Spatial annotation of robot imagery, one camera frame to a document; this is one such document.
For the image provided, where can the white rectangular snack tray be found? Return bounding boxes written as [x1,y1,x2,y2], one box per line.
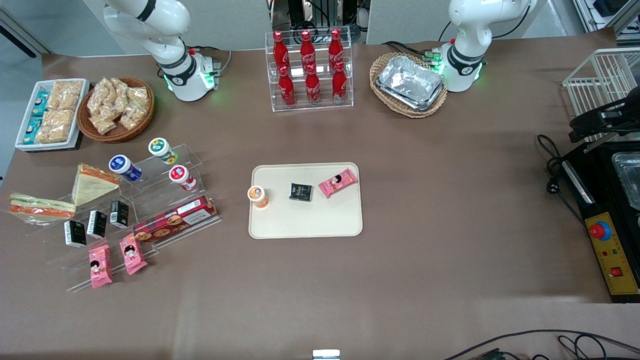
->
[15,78,91,152]

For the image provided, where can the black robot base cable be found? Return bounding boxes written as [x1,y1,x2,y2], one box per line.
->
[382,40,442,58]

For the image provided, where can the small blue snack packet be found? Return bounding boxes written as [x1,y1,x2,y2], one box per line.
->
[31,91,50,118]
[22,118,43,146]

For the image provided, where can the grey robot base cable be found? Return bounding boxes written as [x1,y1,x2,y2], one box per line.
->
[187,46,233,76]

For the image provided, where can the green lid yogurt cup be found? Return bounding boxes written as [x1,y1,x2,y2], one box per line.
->
[148,137,179,165]

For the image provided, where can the looped black cable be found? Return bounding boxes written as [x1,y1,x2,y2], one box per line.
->
[557,334,608,360]

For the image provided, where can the clear pack of rice crackers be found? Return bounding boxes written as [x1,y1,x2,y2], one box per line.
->
[47,80,84,111]
[36,109,75,144]

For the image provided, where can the orange lid yogurt cup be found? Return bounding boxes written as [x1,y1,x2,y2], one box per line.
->
[247,185,270,209]

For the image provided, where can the sandwich with orange filling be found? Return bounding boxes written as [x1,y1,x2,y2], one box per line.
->
[9,193,77,223]

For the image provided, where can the steel food container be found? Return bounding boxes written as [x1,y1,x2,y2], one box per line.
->
[612,152,640,211]

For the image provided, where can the machine press lever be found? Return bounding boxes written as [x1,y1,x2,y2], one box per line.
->
[569,95,640,153]

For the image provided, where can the red plaid cookie box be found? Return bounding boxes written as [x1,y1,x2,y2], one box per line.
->
[132,195,219,244]

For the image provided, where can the red emergency stop button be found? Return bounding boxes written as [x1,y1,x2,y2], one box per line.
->
[589,220,612,242]

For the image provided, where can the triangular wrapped sandwich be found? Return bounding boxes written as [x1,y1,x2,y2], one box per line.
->
[71,163,121,207]

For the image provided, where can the red lid yogurt cup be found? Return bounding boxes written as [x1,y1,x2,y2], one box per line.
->
[168,165,197,191]

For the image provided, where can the beige plastic serving tray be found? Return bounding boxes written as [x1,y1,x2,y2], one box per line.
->
[248,162,363,240]

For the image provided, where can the red cola bottle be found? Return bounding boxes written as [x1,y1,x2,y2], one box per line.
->
[272,31,291,72]
[300,30,317,68]
[305,64,321,105]
[278,65,297,107]
[332,61,348,103]
[328,28,345,66]

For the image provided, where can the black sealing machine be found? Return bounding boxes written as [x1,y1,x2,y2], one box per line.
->
[560,141,640,304]

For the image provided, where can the aluminium frame structure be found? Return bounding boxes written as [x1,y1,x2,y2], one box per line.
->
[572,0,640,37]

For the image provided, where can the pink cartoon snack packet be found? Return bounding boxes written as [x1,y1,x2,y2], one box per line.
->
[318,168,359,199]
[89,244,113,290]
[119,233,148,276]

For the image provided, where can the stacked aluminium foil trays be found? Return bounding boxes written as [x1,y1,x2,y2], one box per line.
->
[376,55,446,112]

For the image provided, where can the long black cable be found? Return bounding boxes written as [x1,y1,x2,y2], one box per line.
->
[442,329,640,360]

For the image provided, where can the light wicker basket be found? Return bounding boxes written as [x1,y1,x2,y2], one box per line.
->
[369,52,449,119]

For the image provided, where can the clear acrylic bottle rack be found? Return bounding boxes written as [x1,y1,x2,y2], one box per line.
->
[265,27,354,113]

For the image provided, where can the white wire basket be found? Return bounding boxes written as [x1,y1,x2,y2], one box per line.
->
[562,47,640,143]

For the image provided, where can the silver metal sealing bar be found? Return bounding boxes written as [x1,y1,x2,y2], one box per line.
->
[562,160,596,206]

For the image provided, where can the large clear acrylic display stand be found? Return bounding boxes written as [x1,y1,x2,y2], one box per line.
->
[10,170,222,293]

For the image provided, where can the small clear acrylic riser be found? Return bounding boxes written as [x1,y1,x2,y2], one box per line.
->
[117,143,205,201]

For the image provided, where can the black equipment with cables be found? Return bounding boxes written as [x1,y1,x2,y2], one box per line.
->
[270,0,371,43]

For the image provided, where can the dark brown wicker basket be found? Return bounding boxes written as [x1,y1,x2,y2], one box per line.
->
[77,76,155,143]

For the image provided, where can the black power cable with plug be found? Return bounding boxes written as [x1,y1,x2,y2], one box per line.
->
[537,134,586,223]

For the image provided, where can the blue lid yogurt cup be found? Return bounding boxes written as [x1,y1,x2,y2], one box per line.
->
[109,154,143,182]

